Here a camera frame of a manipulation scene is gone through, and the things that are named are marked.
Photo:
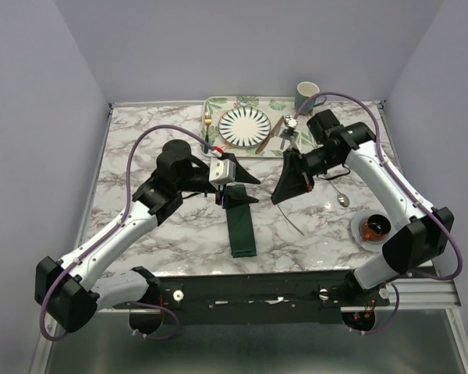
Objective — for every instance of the silver fork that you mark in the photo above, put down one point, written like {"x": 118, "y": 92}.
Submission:
{"x": 285, "y": 216}

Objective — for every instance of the white saucer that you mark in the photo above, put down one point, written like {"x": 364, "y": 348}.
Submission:
{"x": 373, "y": 245}

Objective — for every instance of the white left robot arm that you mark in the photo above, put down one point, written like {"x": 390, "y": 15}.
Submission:
{"x": 72, "y": 289}

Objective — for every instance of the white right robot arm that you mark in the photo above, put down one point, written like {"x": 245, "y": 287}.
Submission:
{"x": 420, "y": 228}

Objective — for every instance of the gold fork green handle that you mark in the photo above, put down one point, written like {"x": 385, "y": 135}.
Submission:
{"x": 207, "y": 123}

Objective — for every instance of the dark green cloth napkin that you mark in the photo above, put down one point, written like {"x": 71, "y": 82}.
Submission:
{"x": 241, "y": 231}

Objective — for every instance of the aluminium frame rail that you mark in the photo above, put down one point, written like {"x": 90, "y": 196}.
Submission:
{"x": 424, "y": 294}

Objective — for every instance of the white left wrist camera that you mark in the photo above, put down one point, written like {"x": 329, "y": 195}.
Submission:
{"x": 221, "y": 172}

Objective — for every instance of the leaf-patterned serving tray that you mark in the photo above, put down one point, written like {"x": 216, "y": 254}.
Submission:
{"x": 273, "y": 107}

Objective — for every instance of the striped white round plate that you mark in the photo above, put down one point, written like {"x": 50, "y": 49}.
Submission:
{"x": 244, "y": 127}

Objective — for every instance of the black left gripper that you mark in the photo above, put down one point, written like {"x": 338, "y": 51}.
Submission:
{"x": 231, "y": 201}

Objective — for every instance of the silver spoon on table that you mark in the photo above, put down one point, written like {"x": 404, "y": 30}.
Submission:
{"x": 342, "y": 198}

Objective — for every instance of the green ceramic mug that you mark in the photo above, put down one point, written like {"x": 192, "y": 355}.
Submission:
{"x": 304, "y": 101}

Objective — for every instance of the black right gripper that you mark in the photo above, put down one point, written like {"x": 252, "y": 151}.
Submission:
{"x": 293, "y": 181}

